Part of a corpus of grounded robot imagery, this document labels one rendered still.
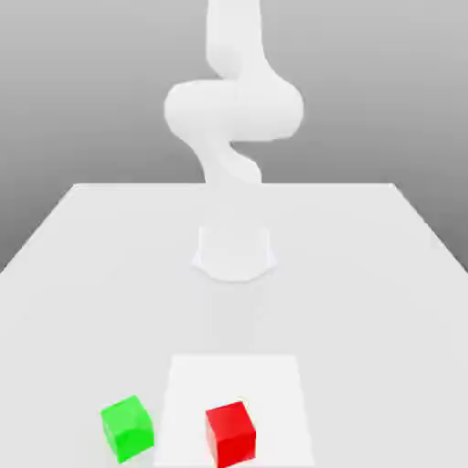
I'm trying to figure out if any small red cube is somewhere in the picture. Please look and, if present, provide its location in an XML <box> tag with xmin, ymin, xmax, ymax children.
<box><xmin>205</xmin><ymin>400</ymin><xmax>257</xmax><ymax>468</ymax></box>

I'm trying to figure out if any small green cube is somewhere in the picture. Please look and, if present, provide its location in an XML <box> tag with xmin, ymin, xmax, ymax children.
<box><xmin>100</xmin><ymin>394</ymin><xmax>155</xmax><ymax>464</ymax></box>

